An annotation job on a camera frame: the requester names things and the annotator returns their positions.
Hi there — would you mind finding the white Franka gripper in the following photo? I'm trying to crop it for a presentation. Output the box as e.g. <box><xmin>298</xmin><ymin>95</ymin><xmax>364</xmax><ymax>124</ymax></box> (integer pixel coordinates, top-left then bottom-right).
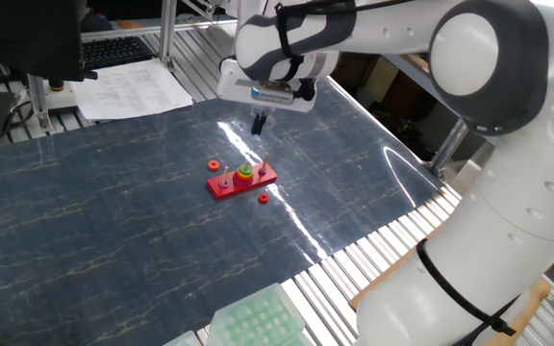
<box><xmin>216</xmin><ymin>58</ymin><xmax>317</xmax><ymax>136</ymax></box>

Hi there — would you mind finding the red Hanoi base board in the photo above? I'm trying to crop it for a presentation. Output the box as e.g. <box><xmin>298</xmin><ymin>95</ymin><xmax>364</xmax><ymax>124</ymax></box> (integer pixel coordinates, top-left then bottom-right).
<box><xmin>206</xmin><ymin>162</ymin><xmax>279</xmax><ymax>201</ymax></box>

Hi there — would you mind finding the white printed paper sheet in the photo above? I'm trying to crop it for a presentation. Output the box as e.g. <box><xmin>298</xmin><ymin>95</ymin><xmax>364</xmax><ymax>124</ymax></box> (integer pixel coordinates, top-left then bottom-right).
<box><xmin>69</xmin><ymin>57</ymin><xmax>195</xmax><ymax>121</ymax></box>

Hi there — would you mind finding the black keyboard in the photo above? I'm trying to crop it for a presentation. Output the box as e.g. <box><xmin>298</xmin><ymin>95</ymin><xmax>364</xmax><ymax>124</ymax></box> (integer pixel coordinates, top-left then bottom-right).
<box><xmin>81</xmin><ymin>36</ymin><xmax>156</xmax><ymax>71</ymax></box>

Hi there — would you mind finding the dark blue marble mat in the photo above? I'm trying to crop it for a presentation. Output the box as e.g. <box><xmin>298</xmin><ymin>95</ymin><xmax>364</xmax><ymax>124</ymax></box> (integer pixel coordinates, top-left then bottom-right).
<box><xmin>0</xmin><ymin>79</ymin><xmax>444</xmax><ymax>346</ymax></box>

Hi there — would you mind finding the green pipette tip box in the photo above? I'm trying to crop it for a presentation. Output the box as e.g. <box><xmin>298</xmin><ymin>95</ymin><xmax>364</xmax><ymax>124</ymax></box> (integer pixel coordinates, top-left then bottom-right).
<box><xmin>206</xmin><ymin>282</ymin><xmax>315</xmax><ymax>346</ymax></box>

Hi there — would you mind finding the white monitor stand base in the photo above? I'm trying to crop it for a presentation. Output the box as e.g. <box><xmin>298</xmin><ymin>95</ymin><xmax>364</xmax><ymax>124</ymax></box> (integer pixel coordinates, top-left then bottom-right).
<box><xmin>45</xmin><ymin>79</ymin><xmax>80</xmax><ymax>112</ymax></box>

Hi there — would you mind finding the black monitor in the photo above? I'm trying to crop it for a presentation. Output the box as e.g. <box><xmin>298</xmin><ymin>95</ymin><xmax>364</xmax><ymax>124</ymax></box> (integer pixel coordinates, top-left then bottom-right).
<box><xmin>0</xmin><ymin>0</ymin><xmax>99</xmax><ymax>83</ymax></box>

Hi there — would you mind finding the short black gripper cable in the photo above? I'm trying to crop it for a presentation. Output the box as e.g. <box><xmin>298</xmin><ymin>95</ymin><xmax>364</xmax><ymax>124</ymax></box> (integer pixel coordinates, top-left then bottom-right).
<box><xmin>297</xmin><ymin>78</ymin><xmax>317</xmax><ymax>102</ymax></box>

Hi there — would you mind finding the aluminium frame post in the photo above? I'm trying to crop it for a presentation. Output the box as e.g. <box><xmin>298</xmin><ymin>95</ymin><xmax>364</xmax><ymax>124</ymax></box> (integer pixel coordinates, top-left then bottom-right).
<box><xmin>26</xmin><ymin>74</ymin><xmax>52</xmax><ymax>132</ymax></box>
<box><xmin>158</xmin><ymin>0</ymin><xmax>178</xmax><ymax>73</ymax></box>
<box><xmin>428</xmin><ymin>117</ymin><xmax>470</xmax><ymax>177</ymax></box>

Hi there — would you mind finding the aluminium frame beam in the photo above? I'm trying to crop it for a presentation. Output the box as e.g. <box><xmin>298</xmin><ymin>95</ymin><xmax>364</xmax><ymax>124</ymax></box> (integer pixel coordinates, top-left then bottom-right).
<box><xmin>81</xmin><ymin>18</ymin><xmax>239</xmax><ymax>42</ymax></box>

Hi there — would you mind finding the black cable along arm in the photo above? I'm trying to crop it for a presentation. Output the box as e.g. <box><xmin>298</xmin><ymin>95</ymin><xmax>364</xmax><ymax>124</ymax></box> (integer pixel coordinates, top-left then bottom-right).
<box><xmin>274</xmin><ymin>0</ymin><xmax>518</xmax><ymax>346</ymax></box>

